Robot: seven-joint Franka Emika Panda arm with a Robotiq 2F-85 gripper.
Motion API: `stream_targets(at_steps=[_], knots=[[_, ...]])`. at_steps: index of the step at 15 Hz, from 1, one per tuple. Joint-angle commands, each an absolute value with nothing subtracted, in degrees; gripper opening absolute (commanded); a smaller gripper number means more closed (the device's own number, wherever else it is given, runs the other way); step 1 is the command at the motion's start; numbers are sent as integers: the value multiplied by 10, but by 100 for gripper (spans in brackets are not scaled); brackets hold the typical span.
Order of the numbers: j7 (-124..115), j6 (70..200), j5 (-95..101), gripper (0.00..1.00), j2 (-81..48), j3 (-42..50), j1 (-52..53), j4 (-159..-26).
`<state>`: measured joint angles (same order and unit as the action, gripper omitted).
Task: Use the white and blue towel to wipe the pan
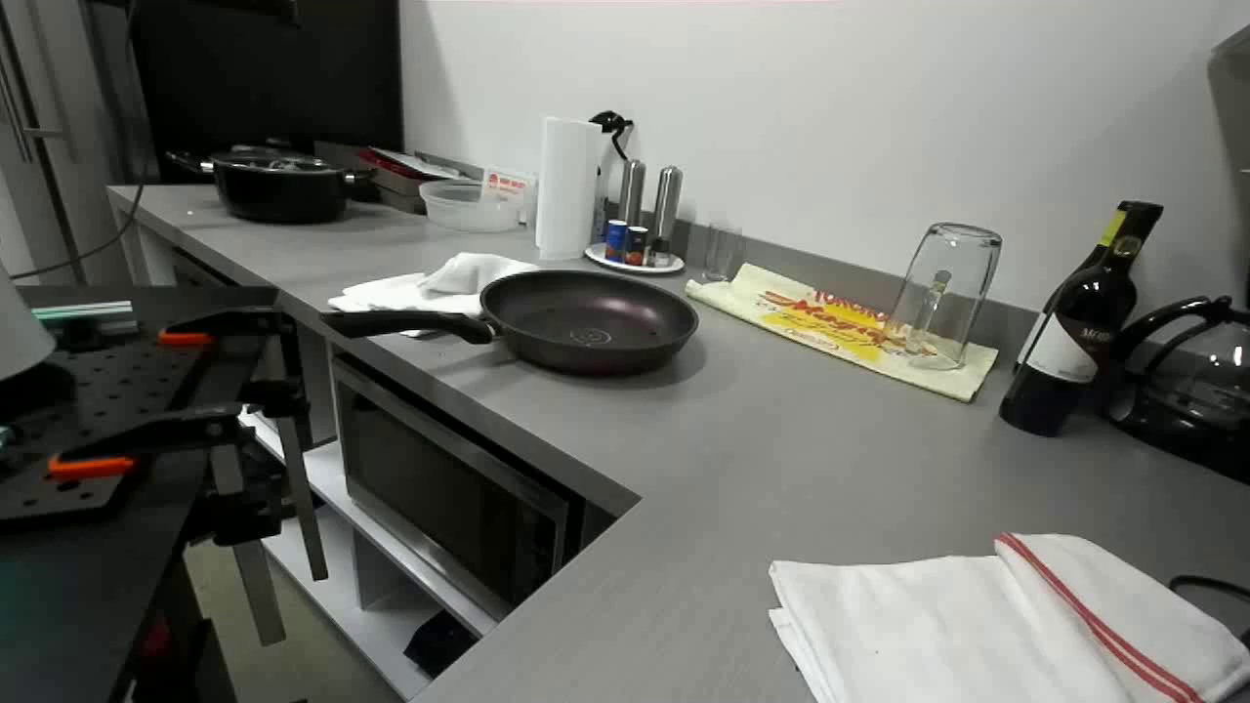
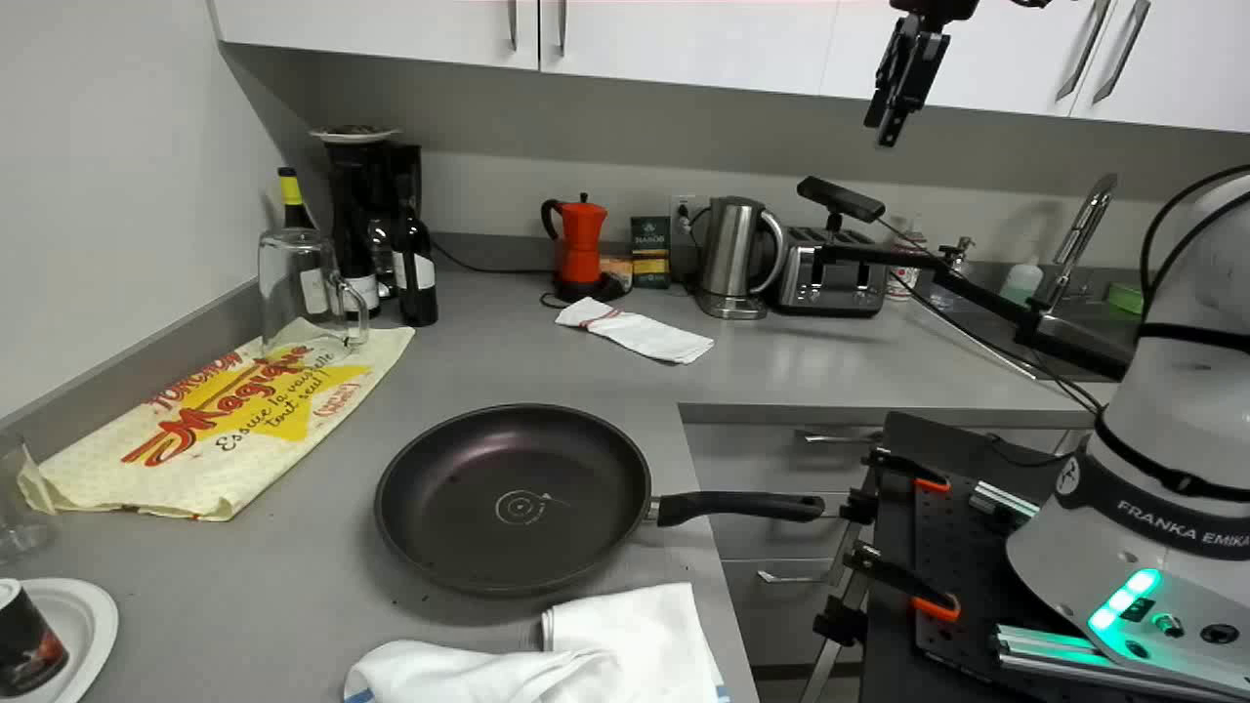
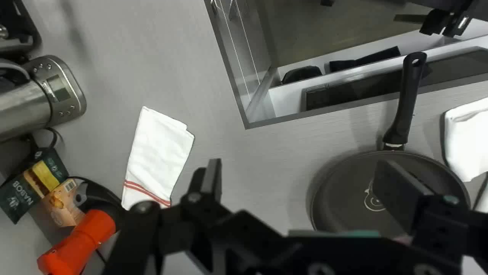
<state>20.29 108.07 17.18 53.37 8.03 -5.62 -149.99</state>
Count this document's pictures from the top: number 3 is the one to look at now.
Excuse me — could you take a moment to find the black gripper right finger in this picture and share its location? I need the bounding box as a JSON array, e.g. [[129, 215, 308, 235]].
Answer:
[[372, 160, 436, 230]]

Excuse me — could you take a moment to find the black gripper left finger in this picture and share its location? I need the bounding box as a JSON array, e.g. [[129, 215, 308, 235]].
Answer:
[[178, 158, 222, 222]]

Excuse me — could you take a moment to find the black frying pan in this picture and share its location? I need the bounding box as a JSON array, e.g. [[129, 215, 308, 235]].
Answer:
[[308, 51, 469, 238]]

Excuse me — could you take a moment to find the white and blue towel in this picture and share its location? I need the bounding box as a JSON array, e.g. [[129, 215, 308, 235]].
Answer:
[[444, 97, 488, 181]]

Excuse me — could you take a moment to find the white towel with red stripes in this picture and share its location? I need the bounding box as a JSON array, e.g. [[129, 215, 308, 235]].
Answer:
[[120, 106, 193, 209]]

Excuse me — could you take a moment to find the built-in microwave oven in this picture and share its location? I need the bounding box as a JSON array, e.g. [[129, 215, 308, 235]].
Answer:
[[300, 47, 488, 111]]

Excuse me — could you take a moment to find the wine bottle with green label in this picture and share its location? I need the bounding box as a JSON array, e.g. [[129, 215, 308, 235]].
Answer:
[[0, 149, 84, 227]]

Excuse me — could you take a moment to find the orange handled clamp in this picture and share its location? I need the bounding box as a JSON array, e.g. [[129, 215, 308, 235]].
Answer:
[[36, 209, 116, 275]]

